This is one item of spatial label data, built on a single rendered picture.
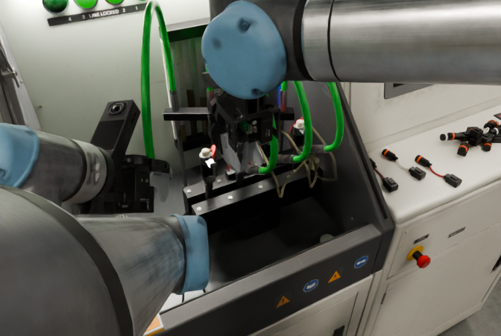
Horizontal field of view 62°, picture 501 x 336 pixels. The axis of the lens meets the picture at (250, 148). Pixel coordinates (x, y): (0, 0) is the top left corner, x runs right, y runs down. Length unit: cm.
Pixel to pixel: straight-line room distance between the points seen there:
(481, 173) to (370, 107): 32
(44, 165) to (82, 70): 63
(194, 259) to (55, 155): 18
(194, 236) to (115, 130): 24
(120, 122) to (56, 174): 17
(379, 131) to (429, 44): 87
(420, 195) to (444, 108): 34
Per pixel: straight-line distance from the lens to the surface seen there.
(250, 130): 59
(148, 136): 67
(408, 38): 30
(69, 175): 48
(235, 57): 34
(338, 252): 94
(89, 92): 109
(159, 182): 67
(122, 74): 108
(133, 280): 18
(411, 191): 107
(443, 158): 121
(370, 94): 110
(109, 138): 59
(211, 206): 97
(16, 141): 43
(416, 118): 125
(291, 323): 107
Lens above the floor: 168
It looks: 38 degrees down
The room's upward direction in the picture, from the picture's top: straight up
